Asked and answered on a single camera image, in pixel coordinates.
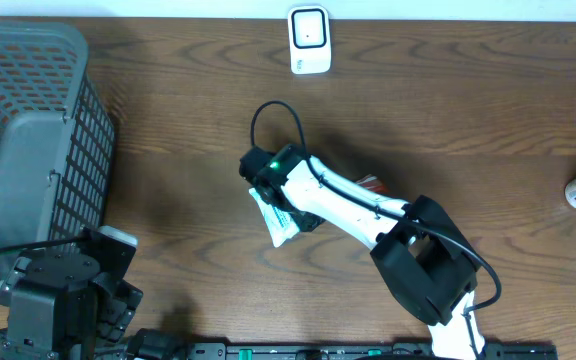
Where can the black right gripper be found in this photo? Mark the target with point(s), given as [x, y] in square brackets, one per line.
[306, 223]

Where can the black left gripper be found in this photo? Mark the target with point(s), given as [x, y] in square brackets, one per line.
[115, 315]

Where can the red Top chocolate bar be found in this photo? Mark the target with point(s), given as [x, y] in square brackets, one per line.
[372, 183]

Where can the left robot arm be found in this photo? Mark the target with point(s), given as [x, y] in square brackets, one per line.
[65, 301]

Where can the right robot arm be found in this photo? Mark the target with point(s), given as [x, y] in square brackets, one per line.
[423, 259]

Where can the white barcode scanner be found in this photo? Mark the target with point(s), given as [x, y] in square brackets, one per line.
[309, 40]

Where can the grey plastic mesh basket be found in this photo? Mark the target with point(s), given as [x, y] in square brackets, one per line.
[56, 140]

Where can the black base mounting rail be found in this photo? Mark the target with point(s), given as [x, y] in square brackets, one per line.
[148, 344]

